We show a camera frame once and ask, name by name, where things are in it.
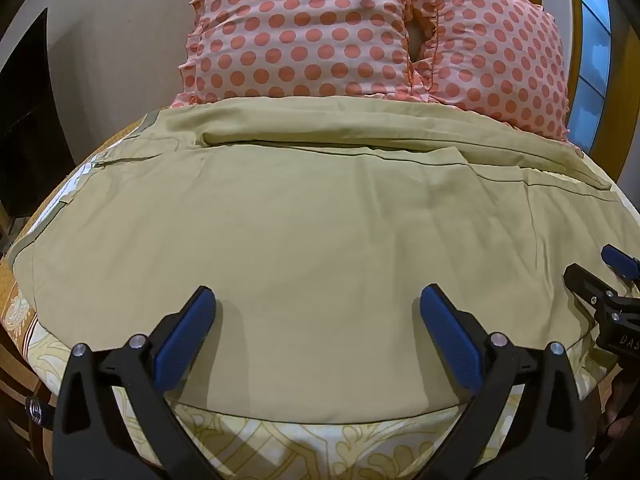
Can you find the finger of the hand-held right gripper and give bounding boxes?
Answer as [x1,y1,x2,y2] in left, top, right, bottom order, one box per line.
[601,244,640,281]
[563,263,621,317]

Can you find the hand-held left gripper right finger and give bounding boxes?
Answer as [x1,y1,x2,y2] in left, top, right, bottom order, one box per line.
[419,284,597,480]

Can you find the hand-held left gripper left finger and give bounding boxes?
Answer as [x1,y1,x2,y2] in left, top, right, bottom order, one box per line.
[50,285,224,480]

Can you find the khaki pants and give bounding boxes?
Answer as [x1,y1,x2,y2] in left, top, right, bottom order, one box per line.
[10,96,640,417]

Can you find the yellow patterned bed sheet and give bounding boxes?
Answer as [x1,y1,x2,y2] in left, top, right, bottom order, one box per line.
[0,119,640,480]

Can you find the pink polka dot pillow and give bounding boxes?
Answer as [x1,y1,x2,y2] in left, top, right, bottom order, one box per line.
[407,0,573,142]
[170,0,423,109]

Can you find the dark cabinet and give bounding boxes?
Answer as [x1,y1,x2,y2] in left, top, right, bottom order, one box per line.
[0,8,77,218]

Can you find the window with yellow frame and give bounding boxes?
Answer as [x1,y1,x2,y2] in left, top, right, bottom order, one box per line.
[537,0,632,187]

